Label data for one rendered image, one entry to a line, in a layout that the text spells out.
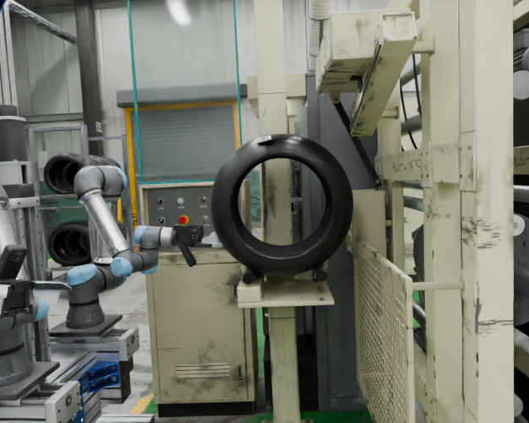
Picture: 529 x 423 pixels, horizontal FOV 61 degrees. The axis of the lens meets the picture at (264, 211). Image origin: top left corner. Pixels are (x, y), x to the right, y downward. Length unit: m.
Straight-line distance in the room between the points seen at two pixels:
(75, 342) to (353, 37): 1.54
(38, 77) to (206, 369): 11.26
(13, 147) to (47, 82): 11.25
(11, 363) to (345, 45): 1.38
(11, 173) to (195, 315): 1.19
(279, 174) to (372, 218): 0.46
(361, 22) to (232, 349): 1.72
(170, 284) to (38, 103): 10.90
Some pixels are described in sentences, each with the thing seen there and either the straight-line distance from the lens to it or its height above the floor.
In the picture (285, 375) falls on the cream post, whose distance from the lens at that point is 2.27.
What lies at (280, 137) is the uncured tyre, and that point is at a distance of 1.73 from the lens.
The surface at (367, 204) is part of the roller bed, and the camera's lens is 2.03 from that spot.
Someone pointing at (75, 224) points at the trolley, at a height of 0.84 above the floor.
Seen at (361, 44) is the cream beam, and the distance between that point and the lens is 1.51.
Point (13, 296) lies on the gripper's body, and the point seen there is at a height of 1.04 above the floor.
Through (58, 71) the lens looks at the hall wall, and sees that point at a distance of 12.90.
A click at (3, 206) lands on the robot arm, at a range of 1.50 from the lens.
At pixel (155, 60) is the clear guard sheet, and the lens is 2.50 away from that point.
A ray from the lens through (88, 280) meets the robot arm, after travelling 1.96.
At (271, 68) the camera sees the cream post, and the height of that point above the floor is 1.76.
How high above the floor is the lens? 1.29
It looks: 5 degrees down
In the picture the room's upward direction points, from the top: 3 degrees counter-clockwise
